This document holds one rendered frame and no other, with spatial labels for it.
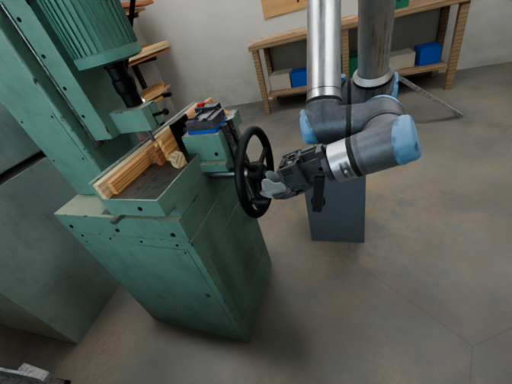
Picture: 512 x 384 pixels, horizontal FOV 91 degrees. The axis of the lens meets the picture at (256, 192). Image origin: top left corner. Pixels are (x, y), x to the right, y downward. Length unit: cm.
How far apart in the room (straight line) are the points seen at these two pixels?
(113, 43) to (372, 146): 66
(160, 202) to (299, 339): 92
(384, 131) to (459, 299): 109
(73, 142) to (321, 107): 76
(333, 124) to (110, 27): 59
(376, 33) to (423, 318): 115
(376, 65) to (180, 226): 89
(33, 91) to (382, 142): 92
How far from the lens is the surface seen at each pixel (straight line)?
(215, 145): 78
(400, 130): 54
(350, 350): 131
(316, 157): 59
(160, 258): 98
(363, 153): 54
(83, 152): 101
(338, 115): 65
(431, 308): 145
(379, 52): 110
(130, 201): 75
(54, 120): 100
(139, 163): 86
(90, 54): 81
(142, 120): 86
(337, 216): 146
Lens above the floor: 123
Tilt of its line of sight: 36 degrees down
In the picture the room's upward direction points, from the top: 17 degrees counter-clockwise
